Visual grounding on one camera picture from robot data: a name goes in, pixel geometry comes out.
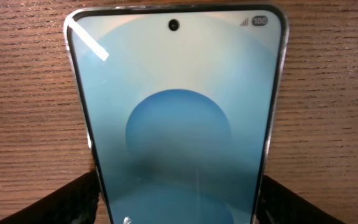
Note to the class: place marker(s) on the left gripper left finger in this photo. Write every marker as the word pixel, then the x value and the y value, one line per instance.
pixel 74 203

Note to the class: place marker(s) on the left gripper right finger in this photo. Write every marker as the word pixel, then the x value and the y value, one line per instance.
pixel 279 205

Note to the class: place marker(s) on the smartphone with teal screen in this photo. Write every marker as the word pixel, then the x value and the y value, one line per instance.
pixel 179 102

